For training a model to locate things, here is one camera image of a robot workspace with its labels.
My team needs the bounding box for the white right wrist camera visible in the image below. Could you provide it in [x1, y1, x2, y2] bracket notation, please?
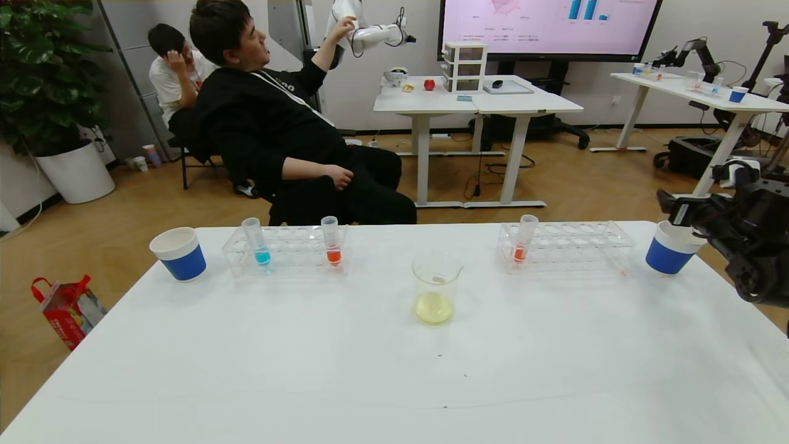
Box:
[712, 159, 760, 189]

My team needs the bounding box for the man in white t-shirt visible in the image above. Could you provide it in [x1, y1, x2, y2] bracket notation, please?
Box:
[148, 23, 216, 130]

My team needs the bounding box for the man in black clothes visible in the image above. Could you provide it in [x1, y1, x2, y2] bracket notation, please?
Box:
[188, 0, 418, 226]

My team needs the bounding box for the long white desk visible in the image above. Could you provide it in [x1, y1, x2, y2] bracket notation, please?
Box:
[589, 73, 789, 198]

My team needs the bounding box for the red pigment test tube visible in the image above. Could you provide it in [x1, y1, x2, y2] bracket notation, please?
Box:
[512, 215, 539, 265]
[321, 216, 343, 266]

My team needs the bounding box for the white humanoid robot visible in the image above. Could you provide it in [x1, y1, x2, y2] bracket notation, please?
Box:
[268, 0, 417, 121]

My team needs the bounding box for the white plant pot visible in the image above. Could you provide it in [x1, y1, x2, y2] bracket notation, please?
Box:
[35, 139, 117, 205]

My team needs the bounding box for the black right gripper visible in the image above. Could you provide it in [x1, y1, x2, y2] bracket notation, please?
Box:
[656, 188, 724, 234]

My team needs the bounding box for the black tripod stand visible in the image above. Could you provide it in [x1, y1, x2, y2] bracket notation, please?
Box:
[743, 23, 789, 93]

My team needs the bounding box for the blue pigment test tube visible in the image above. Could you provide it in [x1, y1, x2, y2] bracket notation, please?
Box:
[241, 218, 272, 267]

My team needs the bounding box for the black floor power cable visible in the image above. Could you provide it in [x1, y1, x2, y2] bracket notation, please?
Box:
[464, 154, 536, 201]

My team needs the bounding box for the white standing desk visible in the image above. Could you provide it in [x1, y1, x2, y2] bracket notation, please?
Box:
[464, 75, 584, 211]
[374, 76, 483, 211]

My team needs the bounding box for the grey flat tray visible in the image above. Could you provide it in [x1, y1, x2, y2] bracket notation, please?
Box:
[483, 80, 534, 96]

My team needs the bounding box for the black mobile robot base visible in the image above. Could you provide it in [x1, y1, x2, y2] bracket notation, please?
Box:
[652, 138, 771, 186]

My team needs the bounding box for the clear glass beaker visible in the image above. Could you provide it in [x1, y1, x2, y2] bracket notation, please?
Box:
[412, 250, 465, 326]

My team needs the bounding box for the black metal chair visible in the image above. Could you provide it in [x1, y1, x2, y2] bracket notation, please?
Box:
[168, 133, 218, 191]

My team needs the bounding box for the white three-drawer organizer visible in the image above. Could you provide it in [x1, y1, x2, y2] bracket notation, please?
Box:
[443, 42, 488, 94]

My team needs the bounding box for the clear plastic test tube rack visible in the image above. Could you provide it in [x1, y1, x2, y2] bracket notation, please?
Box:
[222, 224, 351, 278]
[496, 221, 636, 275]

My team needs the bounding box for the large wall display screen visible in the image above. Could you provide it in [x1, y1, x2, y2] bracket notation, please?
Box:
[438, 0, 663, 65]

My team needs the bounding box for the red paper gift bag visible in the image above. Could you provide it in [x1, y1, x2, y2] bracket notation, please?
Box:
[31, 275, 107, 352]

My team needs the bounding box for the large green leafy plant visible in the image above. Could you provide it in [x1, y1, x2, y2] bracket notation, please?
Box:
[0, 0, 115, 158]

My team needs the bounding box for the black display stand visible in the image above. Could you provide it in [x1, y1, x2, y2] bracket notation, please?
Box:
[468, 62, 589, 152]

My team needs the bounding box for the grey metal cabinet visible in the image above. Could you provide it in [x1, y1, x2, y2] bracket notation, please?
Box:
[99, 0, 186, 162]

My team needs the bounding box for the blue white paper cup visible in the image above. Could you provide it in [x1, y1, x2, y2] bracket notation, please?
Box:
[149, 227, 207, 282]
[645, 221, 708, 276]

